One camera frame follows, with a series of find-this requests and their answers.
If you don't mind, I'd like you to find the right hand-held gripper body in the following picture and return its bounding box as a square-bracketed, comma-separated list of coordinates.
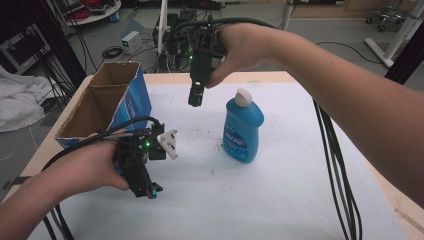
[173, 19, 228, 88]

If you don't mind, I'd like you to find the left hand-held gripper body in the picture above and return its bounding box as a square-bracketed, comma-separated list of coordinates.
[113, 121, 179, 199]

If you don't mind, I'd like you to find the blue bottle with white cap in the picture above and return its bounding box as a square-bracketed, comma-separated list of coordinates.
[222, 87, 265, 164]

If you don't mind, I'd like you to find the blue cardboard box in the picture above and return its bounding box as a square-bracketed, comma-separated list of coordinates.
[54, 60, 153, 176]

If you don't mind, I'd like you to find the person's right hand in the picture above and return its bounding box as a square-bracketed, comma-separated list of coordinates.
[203, 22, 291, 90]

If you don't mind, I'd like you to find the person's left hand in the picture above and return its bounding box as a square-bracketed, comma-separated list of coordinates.
[39, 130, 131, 203]

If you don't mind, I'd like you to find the black computer case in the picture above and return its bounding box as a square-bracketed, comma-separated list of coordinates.
[152, 9, 198, 73]

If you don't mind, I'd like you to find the small white device box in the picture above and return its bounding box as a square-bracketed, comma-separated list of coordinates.
[121, 30, 143, 55]

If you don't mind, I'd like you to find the round white table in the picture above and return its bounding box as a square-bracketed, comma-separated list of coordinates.
[64, 0, 123, 27]

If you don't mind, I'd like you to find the white table mat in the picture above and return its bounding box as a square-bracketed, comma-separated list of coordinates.
[28, 81, 409, 240]

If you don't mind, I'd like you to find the black tape strip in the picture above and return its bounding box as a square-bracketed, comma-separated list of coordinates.
[2, 175, 32, 191]

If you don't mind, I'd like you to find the white crumpled cloth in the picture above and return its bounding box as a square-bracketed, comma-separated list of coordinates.
[0, 64, 64, 133]

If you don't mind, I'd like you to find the black curtain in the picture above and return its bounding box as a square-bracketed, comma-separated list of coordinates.
[0, 0, 88, 89]
[384, 20, 424, 85]

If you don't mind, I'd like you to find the black wheeled stool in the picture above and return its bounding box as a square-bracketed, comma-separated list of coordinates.
[364, 5, 410, 33]

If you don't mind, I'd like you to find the left gripper black cable bundle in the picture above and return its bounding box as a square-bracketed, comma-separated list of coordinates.
[40, 115, 164, 240]

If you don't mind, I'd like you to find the coiled black cable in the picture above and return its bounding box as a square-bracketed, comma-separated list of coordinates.
[101, 45, 125, 60]

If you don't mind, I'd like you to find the red cable coil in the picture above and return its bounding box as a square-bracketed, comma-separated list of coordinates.
[73, 7, 92, 22]

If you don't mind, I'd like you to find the white stand frame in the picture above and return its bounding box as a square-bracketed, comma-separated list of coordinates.
[363, 0, 424, 69]

